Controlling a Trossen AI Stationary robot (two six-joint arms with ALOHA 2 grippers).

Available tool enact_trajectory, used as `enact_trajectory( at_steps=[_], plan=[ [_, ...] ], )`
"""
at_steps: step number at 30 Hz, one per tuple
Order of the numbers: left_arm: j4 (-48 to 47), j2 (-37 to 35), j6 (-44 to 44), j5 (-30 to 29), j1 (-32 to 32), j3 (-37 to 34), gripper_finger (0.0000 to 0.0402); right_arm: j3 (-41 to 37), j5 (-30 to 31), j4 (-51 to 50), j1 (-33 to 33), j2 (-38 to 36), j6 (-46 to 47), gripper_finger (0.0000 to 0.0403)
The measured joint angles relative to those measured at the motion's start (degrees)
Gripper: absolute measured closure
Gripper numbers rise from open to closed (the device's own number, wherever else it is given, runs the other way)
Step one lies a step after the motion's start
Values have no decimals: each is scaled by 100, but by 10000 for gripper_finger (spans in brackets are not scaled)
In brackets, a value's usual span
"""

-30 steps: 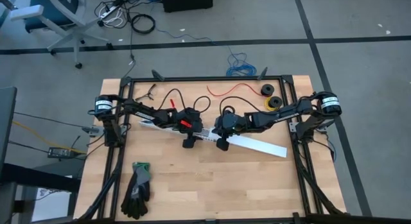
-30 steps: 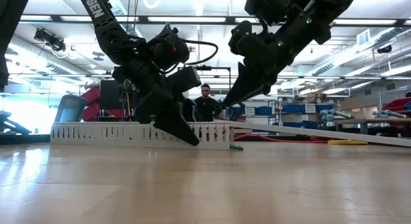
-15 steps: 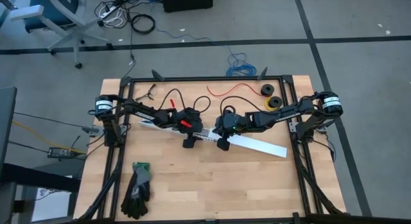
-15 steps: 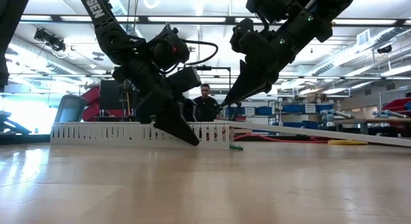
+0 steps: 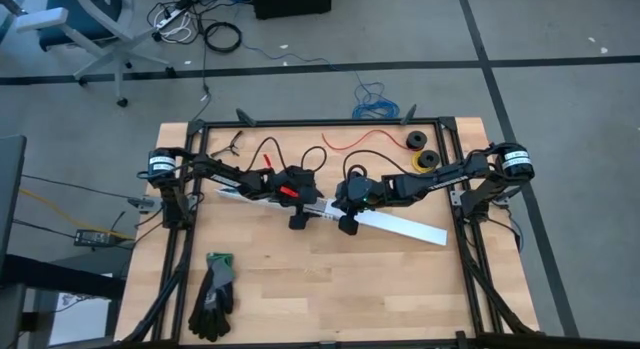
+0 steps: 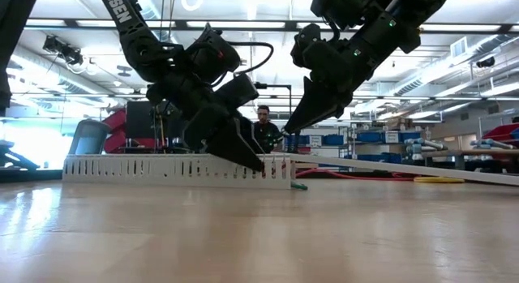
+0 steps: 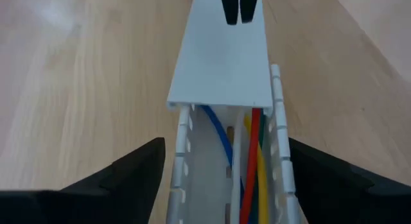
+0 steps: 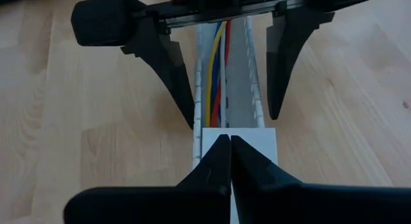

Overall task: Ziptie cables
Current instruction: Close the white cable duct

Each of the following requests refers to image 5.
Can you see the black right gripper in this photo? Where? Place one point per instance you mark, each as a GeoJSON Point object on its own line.
{"type": "Point", "coordinates": [365, 194]}

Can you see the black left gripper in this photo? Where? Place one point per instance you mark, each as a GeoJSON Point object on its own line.
{"type": "Point", "coordinates": [295, 189]}

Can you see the long silver aluminium rail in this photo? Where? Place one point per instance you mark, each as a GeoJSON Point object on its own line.
{"type": "Point", "coordinates": [400, 224]}

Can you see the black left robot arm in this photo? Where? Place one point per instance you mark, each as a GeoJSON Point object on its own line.
{"type": "Point", "coordinates": [225, 178]}

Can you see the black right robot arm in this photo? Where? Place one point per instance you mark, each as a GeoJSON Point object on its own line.
{"type": "Point", "coordinates": [430, 181]}

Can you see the black safety glasses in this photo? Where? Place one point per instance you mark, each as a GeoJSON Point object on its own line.
{"type": "Point", "coordinates": [229, 148]}

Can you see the black glove green cuff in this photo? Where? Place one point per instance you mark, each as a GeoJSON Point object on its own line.
{"type": "Point", "coordinates": [212, 299]}

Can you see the black box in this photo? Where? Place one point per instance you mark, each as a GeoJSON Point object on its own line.
{"type": "Point", "coordinates": [290, 1]}

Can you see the white power strip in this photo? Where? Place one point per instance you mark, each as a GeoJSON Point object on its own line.
{"type": "Point", "coordinates": [170, 18]}

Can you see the black power adapter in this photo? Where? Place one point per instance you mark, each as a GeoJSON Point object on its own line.
{"type": "Point", "coordinates": [92, 237]}

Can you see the grey mesh office chair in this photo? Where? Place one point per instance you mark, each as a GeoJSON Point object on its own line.
{"type": "Point", "coordinates": [80, 19]}

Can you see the black side desk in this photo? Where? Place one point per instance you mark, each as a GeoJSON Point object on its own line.
{"type": "Point", "coordinates": [12, 204]}

